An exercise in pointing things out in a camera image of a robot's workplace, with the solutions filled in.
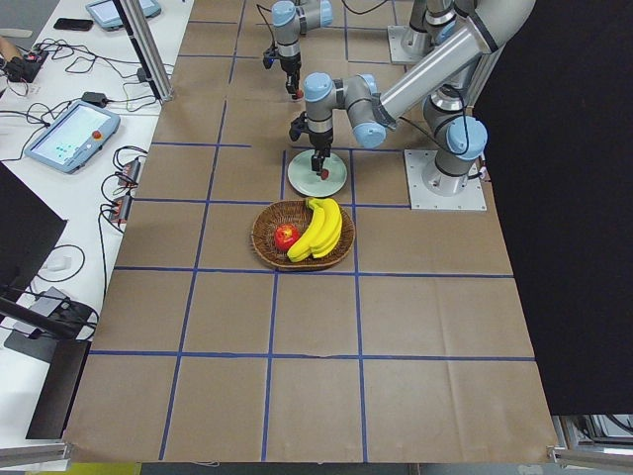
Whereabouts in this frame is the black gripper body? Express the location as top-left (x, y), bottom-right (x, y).
top-left (262, 46), bottom-right (302, 74)
top-left (289, 111), bottom-right (333, 151)

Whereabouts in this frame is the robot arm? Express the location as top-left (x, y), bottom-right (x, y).
top-left (288, 1), bottom-right (535, 197)
top-left (262, 0), bottom-right (457, 100)

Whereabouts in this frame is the light green plate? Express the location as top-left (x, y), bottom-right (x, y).
top-left (288, 149), bottom-right (347, 198)

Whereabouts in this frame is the brown wicker basket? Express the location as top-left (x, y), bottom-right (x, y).
top-left (251, 200), bottom-right (355, 272)

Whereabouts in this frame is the yellow banana bunch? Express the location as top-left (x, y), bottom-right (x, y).
top-left (287, 197), bottom-right (342, 262)

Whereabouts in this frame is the red apple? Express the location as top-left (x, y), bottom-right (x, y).
top-left (273, 224), bottom-right (301, 252)

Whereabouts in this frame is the blue teach pendant far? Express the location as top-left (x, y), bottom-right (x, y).
top-left (84, 0), bottom-right (163, 33)

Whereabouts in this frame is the blue teach pendant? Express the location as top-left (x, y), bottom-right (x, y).
top-left (84, 0), bottom-right (163, 33)
top-left (25, 100), bottom-right (121, 173)

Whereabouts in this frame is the black power adapter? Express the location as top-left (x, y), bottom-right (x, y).
top-left (81, 91), bottom-right (109, 108)

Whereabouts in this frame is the blue teach pendant near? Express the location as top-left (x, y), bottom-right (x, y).
top-left (25, 100), bottom-right (121, 173)

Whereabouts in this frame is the black smartphone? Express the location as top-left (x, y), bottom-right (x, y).
top-left (53, 18), bottom-right (94, 32)

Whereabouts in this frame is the black monitor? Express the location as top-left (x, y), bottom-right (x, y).
top-left (1, 165), bottom-right (96, 440)

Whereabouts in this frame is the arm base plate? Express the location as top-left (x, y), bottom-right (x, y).
top-left (404, 149), bottom-right (488, 212)
top-left (387, 26), bottom-right (427, 64)

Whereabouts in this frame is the aluminium frame post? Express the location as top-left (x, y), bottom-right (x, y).
top-left (114, 0), bottom-right (174, 103)

